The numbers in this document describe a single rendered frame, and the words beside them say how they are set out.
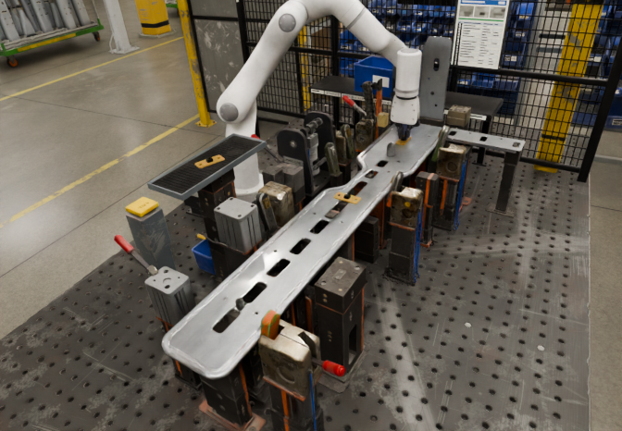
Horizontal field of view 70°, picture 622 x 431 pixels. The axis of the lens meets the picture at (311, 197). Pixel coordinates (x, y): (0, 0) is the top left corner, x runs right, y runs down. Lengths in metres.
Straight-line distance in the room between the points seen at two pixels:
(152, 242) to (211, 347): 0.36
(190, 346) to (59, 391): 0.56
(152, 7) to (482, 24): 7.53
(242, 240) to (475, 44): 1.41
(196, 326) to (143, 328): 0.49
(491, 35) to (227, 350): 1.68
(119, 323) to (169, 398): 0.36
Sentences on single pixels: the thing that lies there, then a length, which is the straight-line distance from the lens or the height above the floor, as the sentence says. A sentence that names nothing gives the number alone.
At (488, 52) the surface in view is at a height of 1.22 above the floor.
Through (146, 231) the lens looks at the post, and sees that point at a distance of 1.22.
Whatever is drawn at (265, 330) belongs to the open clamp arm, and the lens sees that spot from 0.93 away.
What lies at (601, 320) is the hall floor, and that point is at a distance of 2.70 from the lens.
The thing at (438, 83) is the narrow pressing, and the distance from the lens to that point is 1.96.
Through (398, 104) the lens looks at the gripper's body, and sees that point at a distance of 1.72.
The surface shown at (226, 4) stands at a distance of 4.17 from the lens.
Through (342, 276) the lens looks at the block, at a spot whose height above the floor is 1.03.
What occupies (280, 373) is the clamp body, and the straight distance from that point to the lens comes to 0.98.
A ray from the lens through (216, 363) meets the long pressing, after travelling 0.99.
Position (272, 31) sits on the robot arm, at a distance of 1.60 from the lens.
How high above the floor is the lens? 1.77
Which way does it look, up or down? 32 degrees down
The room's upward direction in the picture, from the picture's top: 4 degrees counter-clockwise
